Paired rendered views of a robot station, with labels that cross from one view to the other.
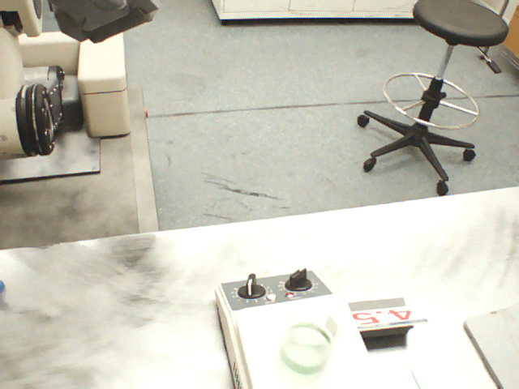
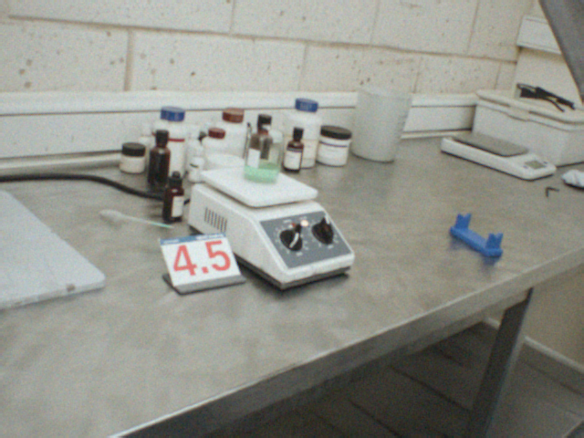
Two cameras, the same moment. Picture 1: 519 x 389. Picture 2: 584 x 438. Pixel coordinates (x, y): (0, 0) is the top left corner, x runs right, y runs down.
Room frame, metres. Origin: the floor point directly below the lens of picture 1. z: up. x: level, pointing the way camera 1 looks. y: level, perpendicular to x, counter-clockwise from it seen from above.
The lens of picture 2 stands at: (1.00, -0.42, 1.10)
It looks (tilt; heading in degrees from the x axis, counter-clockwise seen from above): 19 degrees down; 151
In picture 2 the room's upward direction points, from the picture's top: 10 degrees clockwise
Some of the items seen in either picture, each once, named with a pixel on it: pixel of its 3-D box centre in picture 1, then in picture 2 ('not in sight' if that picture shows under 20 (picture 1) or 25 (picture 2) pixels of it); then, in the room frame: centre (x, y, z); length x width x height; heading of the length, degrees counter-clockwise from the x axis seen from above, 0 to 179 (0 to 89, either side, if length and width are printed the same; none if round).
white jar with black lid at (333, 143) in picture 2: not in sight; (332, 145); (-0.16, 0.27, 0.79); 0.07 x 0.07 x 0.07
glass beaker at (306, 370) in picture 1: (308, 338); (264, 153); (0.23, -0.06, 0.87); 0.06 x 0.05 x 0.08; 151
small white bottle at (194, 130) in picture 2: not in sight; (192, 148); (-0.08, -0.06, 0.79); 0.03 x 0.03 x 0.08
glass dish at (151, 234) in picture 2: (407, 382); (162, 240); (0.25, -0.19, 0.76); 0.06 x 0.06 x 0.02
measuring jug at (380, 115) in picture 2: not in sight; (381, 123); (-0.23, 0.43, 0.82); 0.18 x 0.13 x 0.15; 124
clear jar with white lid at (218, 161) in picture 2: not in sight; (223, 184); (0.11, -0.07, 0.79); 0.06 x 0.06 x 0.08
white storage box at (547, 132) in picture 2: not in sight; (541, 126); (-0.38, 1.10, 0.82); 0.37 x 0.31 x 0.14; 110
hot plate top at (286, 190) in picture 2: (306, 353); (258, 184); (0.23, -0.06, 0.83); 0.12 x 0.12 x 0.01; 19
